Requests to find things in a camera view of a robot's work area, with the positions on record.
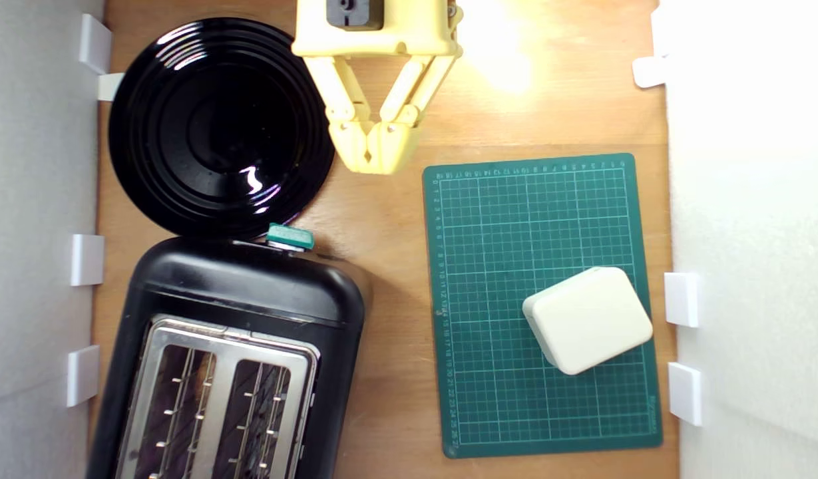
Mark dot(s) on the green toaster lever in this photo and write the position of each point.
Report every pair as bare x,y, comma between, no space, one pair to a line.
290,236

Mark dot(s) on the black two-slot toaster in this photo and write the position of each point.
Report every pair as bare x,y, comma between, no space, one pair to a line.
249,293

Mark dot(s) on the black round plate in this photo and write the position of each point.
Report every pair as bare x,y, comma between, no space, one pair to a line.
215,133

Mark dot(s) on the green cutting mat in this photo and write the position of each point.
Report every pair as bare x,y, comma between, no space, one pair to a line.
515,233

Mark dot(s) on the white rounded block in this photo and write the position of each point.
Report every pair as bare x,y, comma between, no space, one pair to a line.
588,319

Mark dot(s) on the white wall clip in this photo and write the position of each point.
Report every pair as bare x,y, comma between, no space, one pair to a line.
87,259
681,299
94,43
82,376
109,86
685,394
648,72

